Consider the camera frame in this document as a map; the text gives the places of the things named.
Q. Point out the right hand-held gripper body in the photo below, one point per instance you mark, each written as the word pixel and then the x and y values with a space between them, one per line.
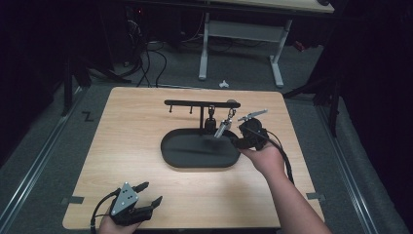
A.
pixel 255 133

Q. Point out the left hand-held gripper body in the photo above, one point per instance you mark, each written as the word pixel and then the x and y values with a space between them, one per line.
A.
pixel 125 203

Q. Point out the black key rack with tray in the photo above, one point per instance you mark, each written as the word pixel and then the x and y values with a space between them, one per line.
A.
pixel 198 151

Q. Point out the person's left hand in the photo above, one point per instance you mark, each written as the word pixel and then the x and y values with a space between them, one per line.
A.
pixel 113 228

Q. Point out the person's right hand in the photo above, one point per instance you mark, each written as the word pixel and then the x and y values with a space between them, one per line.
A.
pixel 268 161

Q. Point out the grey round table grommet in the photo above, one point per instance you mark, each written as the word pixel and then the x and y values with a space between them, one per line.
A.
pixel 232 101

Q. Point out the grey tape strip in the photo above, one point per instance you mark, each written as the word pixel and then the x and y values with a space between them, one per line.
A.
pixel 73 200
pixel 315 196

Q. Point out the small white floor object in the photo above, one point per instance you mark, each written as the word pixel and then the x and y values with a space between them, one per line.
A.
pixel 223 84

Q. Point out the black tripod stand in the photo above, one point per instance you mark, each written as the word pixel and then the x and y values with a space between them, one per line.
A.
pixel 68 87
pixel 332 104

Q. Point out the desk with white metal legs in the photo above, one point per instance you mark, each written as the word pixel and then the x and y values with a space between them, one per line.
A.
pixel 246 32

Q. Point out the metal floor rail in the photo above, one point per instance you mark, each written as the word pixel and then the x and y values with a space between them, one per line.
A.
pixel 35 169
pixel 349 175

